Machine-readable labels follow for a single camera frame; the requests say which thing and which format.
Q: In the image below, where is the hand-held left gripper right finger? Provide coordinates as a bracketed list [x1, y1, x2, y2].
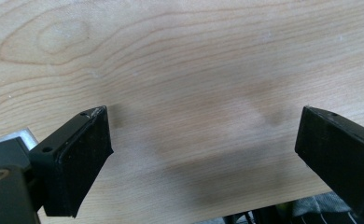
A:
[294, 105, 364, 224]

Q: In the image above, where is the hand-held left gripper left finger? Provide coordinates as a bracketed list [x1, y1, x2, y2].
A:
[28, 105, 115, 218]

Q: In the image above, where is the grey cloth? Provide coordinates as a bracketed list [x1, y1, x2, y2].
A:
[290, 191, 354, 217]

